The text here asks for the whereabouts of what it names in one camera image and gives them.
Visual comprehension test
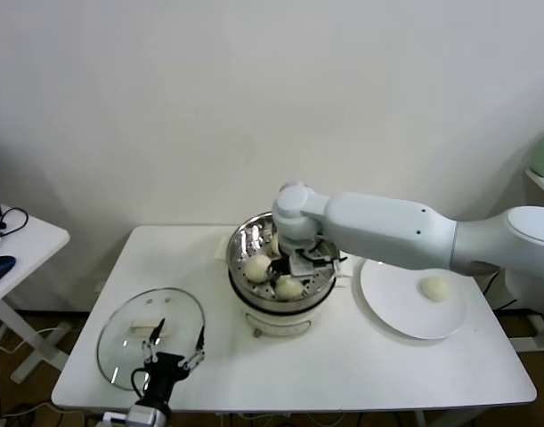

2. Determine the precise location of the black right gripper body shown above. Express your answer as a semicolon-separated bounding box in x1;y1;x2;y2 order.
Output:
278;255;299;279

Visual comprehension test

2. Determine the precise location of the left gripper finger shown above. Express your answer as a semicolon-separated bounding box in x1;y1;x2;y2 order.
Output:
180;326;207;370
141;317;166;364

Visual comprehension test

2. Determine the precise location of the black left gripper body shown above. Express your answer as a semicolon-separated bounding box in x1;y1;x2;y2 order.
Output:
140;351;191;404

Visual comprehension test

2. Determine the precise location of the stainless steel steamer basket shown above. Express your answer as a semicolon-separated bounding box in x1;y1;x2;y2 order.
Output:
226;211;343;308

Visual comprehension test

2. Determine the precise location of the round glass pot lid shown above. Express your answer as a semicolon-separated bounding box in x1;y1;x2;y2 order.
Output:
96;287;207;392

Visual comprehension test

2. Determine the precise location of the white electric cooker base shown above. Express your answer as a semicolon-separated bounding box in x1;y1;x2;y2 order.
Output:
215;235;353;339

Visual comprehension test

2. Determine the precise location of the round white plate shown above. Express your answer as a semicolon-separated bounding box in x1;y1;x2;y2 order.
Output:
359;257;468;342

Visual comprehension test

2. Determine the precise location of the white side table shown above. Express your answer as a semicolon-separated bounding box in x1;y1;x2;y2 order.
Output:
0;204;72;386

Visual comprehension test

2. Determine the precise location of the blue computer mouse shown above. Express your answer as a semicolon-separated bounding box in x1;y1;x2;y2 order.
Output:
0;255;18;288

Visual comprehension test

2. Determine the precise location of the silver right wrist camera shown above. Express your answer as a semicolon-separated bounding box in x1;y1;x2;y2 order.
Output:
291;251;339;280

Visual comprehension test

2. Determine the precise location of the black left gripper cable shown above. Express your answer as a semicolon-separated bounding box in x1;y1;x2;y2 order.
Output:
131;367;150;397

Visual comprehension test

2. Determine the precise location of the white floor cable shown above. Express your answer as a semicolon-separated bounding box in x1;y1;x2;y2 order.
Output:
0;326;61;357

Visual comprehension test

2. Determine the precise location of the black looped cable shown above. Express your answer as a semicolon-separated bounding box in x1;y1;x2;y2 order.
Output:
0;207;30;241

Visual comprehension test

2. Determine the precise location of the black power cable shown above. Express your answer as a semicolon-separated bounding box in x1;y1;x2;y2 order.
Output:
483;270;518;312

